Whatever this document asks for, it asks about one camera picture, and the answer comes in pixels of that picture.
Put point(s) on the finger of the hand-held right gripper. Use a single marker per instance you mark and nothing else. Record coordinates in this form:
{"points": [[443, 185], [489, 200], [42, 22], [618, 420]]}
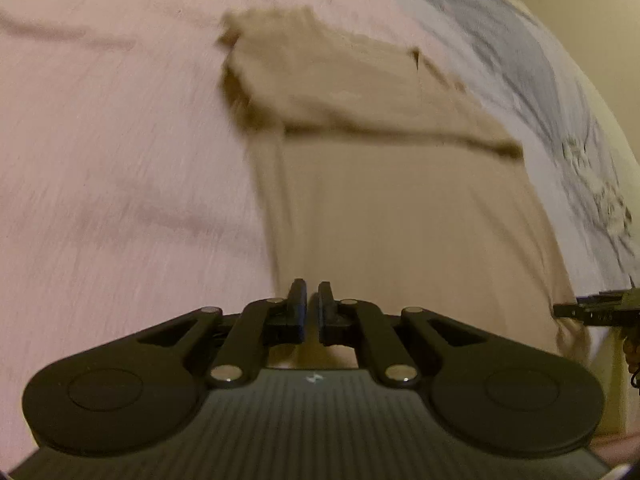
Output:
{"points": [[590, 311]]}

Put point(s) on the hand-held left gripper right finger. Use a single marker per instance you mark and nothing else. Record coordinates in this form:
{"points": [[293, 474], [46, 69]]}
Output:
{"points": [[325, 312]]}

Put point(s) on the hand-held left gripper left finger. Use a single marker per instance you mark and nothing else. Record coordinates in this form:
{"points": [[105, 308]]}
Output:
{"points": [[298, 310]]}

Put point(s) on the beige shirt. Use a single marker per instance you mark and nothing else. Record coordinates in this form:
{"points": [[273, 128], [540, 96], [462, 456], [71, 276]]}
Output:
{"points": [[390, 210]]}

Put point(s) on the pink bed sheet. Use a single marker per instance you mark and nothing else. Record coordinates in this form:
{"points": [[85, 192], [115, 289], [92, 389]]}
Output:
{"points": [[125, 160]]}

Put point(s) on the grey printed blanket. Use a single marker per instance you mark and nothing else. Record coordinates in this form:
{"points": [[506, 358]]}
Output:
{"points": [[525, 75]]}

